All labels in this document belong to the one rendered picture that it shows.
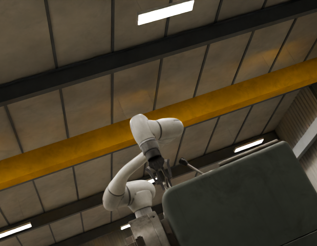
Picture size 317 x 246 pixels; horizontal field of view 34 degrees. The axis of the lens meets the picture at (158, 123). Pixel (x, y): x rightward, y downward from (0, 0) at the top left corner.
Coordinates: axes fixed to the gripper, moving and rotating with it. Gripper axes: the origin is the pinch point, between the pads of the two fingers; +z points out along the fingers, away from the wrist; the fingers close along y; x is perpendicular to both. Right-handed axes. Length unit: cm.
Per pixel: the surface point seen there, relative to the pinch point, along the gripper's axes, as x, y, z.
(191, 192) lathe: 34.0, -5.0, 15.5
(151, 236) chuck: 27.6, 16.6, 24.1
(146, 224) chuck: 25.2, 16.7, 18.2
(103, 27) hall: -725, -84, -626
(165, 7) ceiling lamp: -592, -198, -521
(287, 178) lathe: 34, -43, 26
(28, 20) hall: -615, 65, -626
